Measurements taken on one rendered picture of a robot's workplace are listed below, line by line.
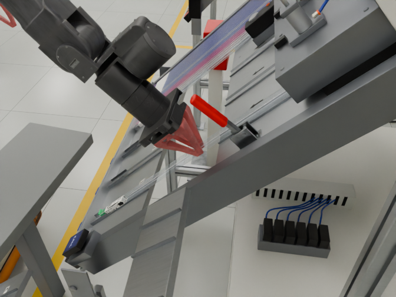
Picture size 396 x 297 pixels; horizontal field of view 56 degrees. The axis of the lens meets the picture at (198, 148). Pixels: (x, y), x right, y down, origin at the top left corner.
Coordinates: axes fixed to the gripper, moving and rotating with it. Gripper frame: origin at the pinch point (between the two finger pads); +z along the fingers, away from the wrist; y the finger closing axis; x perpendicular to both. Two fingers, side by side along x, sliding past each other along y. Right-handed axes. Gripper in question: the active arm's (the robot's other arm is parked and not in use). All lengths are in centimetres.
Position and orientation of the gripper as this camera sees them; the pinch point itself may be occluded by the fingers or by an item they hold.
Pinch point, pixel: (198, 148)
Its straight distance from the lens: 62.7
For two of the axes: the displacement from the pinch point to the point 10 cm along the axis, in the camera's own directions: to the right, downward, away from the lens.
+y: 1.4, -6.4, 7.5
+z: 7.0, 6.1, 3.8
